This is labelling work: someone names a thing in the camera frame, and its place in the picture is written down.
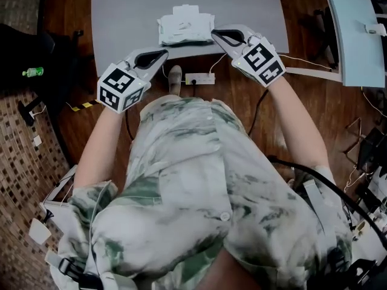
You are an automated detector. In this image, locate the black office chair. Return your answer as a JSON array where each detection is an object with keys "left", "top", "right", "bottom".
[{"left": 0, "top": 22, "right": 95, "bottom": 127}]

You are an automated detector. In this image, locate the small white box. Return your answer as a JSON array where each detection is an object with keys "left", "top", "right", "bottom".
[{"left": 172, "top": 4, "right": 201, "bottom": 16}]

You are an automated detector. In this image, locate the light blue desk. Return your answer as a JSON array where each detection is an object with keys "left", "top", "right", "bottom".
[{"left": 285, "top": 0, "right": 387, "bottom": 88}]

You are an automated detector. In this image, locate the person's green white patterned shirt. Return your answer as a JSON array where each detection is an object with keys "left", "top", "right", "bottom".
[{"left": 49, "top": 96, "right": 355, "bottom": 290}]

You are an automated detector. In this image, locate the white power strip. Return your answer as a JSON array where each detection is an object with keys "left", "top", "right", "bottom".
[{"left": 184, "top": 72, "right": 216, "bottom": 86}]

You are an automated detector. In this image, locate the white square box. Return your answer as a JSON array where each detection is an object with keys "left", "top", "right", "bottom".
[{"left": 28, "top": 217, "right": 53, "bottom": 245}]

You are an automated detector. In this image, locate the black chair base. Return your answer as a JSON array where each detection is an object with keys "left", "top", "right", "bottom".
[{"left": 313, "top": 7, "right": 340, "bottom": 69}]

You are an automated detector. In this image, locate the white wet wipes pack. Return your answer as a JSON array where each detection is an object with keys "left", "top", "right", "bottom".
[{"left": 157, "top": 12, "right": 216, "bottom": 47}]

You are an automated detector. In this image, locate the thin black cable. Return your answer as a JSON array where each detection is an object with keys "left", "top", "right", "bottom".
[{"left": 247, "top": 88, "right": 270, "bottom": 137}]

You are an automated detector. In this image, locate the black strap buckle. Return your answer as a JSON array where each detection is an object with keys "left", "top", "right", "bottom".
[{"left": 57, "top": 256, "right": 104, "bottom": 290}]

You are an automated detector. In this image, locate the person's grey shoe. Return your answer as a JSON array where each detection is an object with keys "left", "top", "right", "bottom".
[{"left": 167, "top": 65, "right": 183, "bottom": 97}]

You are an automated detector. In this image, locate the yellow black striped tape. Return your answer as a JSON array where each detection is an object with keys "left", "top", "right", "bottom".
[{"left": 70, "top": 99, "right": 101, "bottom": 112}]

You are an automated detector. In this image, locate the person's right forearm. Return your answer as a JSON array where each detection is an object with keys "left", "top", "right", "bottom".
[{"left": 265, "top": 74, "right": 331, "bottom": 169}]

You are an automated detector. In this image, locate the person's left forearm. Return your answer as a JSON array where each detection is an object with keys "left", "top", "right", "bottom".
[{"left": 73, "top": 103, "right": 140, "bottom": 190}]

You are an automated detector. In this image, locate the small white device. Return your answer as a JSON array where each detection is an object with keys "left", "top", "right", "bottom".
[{"left": 363, "top": 22, "right": 387, "bottom": 37}]

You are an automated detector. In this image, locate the thick black cable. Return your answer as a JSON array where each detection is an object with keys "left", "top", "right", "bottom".
[{"left": 267, "top": 155, "right": 387, "bottom": 255}]

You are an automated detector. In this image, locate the thin white cable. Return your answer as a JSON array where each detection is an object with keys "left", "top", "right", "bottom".
[
  {"left": 278, "top": 54, "right": 334, "bottom": 71},
  {"left": 208, "top": 52, "right": 228, "bottom": 75}
]

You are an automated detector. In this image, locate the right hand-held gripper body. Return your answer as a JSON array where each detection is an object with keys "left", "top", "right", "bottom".
[{"left": 230, "top": 34, "right": 287, "bottom": 88}]

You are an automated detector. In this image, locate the green plastic bottle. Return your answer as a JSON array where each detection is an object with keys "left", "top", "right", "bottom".
[{"left": 21, "top": 66, "right": 45, "bottom": 79}]

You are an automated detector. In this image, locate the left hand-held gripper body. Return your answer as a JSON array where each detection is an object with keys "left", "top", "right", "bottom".
[{"left": 97, "top": 54, "right": 152, "bottom": 115}]

